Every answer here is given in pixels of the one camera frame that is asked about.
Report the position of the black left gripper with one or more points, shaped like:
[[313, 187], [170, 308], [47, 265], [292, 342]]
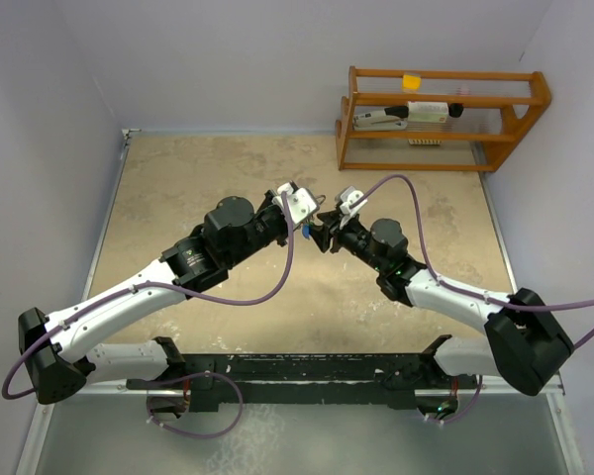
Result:
[[267, 204]]

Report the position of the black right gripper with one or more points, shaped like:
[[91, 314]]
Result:
[[322, 234]]

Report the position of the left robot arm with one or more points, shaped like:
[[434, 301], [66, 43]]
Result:
[[64, 351]]

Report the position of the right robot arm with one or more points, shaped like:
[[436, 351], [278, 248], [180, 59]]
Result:
[[519, 340]]

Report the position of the strip of staples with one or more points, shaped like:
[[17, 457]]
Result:
[[424, 142]]

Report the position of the wooden rack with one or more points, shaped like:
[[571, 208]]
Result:
[[500, 108]]

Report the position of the white stapler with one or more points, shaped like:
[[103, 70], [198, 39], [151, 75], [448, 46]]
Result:
[[388, 119]]

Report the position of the white box with red label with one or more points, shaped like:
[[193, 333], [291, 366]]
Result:
[[427, 112]]

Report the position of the yellow block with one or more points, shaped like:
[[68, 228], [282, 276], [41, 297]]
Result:
[[411, 83]]

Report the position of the small black object on rack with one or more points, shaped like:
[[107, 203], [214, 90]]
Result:
[[455, 110]]

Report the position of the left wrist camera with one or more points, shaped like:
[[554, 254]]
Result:
[[301, 203]]

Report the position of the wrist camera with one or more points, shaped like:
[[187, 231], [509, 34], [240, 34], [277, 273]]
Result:
[[301, 203], [349, 201]]

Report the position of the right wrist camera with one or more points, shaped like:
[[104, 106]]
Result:
[[349, 201]]

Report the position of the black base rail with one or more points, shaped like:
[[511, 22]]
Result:
[[399, 381]]

